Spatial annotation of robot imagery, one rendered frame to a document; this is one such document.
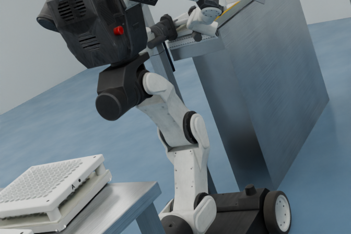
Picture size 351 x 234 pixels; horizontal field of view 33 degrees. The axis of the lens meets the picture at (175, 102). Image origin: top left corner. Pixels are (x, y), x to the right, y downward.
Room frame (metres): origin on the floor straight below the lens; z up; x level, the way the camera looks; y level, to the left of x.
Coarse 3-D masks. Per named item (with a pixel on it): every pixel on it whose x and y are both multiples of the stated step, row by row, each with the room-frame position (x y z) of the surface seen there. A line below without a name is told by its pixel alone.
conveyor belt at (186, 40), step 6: (252, 0) 3.14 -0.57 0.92; (228, 6) 3.18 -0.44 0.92; (228, 18) 2.85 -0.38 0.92; (222, 24) 2.78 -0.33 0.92; (186, 36) 2.78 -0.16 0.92; (204, 36) 2.72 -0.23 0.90; (216, 36) 2.70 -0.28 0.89; (168, 42) 2.83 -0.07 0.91; (174, 42) 2.81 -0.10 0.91; (180, 42) 2.79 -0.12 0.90; (186, 42) 2.78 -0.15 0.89; (192, 42) 2.76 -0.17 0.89; (198, 42) 2.75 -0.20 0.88; (174, 48) 2.83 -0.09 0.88
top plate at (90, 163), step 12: (96, 156) 1.46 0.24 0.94; (84, 168) 1.41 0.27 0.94; (72, 180) 1.35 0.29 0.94; (0, 192) 1.46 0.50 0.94; (60, 192) 1.30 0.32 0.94; (0, 204) 1.37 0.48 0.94; (12, 204) 1.34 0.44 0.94; (24, 204) 1.31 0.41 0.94; (36, 204) 1.28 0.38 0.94; (48, 204) 1.26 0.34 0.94; (0, 216) 1.34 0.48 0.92
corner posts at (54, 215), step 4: (96, 168) 1.45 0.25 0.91; (100, 168) 1.45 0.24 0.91; (104, 168) 1.46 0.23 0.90; (96, 172) 1.46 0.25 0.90; (100, 172) 1.45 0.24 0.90; (104, 172) 1.45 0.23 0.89; (56, 208) 1.27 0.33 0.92; (48, 212) 1.27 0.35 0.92; (52, 212) 1.27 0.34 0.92; (56, 212) 1.27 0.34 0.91; (48, 216) 1.27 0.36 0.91; (52, 216) 1.27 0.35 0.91; (56, 216) 1.27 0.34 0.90; (60, 216) 1.27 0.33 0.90; (52, 220) 1.27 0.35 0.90
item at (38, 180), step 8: (48, 168) 1.49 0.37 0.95; (56, 168) 1.45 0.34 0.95; (64, 168) 1.43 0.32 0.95; (32, 176) 1.46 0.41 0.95; (40, 176) 1.44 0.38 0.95; (48, 176) 1.42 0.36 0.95; (56, 176) 1.40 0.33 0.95; (16, 184) 1.45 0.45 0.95; (24, 184) 1.43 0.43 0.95; (32, 184) 1.40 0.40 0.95; (40, 184) 1.38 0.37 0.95; (48, 184) 1.36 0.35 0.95; (8, 192) 1.41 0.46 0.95; (16, 192) 1.39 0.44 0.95; (24, 192) 1.37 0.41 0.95; (32, 192) 1.35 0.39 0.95
